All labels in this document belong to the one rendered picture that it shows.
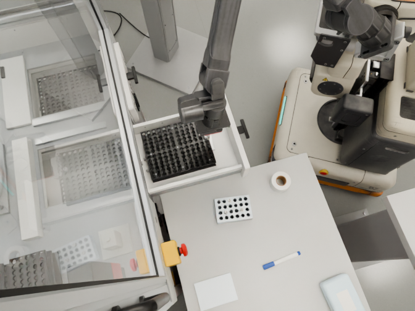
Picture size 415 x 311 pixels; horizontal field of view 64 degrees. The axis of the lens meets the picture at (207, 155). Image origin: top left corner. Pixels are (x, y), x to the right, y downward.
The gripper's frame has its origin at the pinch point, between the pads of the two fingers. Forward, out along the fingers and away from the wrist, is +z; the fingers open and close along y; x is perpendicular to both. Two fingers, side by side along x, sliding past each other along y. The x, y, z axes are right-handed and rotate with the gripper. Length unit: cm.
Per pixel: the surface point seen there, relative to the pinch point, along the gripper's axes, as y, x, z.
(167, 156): 13.9, 1.6, 9.1
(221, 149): -5.8, 2.0, 13.5
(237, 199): -6.6, 20.3, 17.1
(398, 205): -63, 38, 15
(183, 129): 6.4, -6.4, 8.4
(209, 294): 11, 48, 21
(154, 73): 1, -89, 96
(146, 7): 1, -99, 48
